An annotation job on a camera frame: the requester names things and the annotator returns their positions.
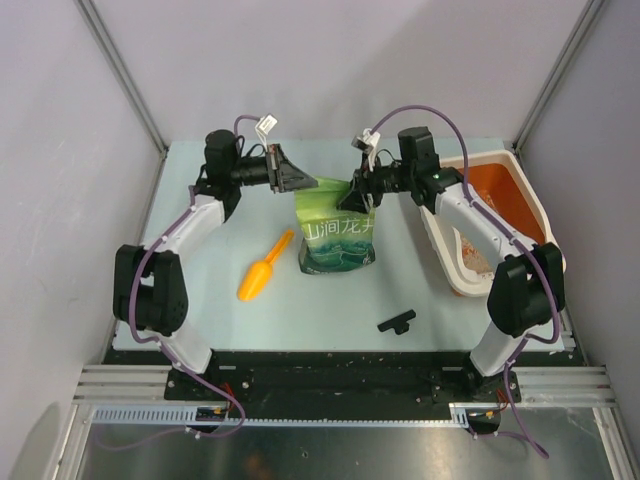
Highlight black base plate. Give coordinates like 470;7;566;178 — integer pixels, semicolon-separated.
163;349;522;407

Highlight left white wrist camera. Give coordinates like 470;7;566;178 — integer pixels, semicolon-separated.
254;114;278;136

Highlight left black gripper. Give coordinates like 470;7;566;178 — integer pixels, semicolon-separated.
228;145;316;194

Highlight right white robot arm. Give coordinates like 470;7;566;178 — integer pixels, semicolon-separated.
337;127;565;401

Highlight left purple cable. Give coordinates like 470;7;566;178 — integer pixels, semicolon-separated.
92;114;261;450

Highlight white orange litter box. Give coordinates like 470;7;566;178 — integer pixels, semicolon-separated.
420;150;556;297

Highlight purple cable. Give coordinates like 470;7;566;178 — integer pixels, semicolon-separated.
368;103;563;461
92;114;261;450

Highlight clean litter grains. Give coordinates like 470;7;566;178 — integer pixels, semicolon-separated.
459;189;497;275

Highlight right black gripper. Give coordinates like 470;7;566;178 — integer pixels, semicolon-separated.
337;151;416;215

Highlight green litter bag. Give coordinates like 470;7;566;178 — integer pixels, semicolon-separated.
294;177;376;275

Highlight orange plastic scoop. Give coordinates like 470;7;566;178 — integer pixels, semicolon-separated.
237;229;295;302

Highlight white slotted cable duct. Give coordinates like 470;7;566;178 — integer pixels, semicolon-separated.
92;405;469;428

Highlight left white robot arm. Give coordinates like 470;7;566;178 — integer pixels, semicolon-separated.
113;129;318;400

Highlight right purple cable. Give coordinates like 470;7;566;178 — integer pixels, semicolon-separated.
368;103;563;461

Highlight black bag clip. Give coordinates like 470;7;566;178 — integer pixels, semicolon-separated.
377;309;416;335

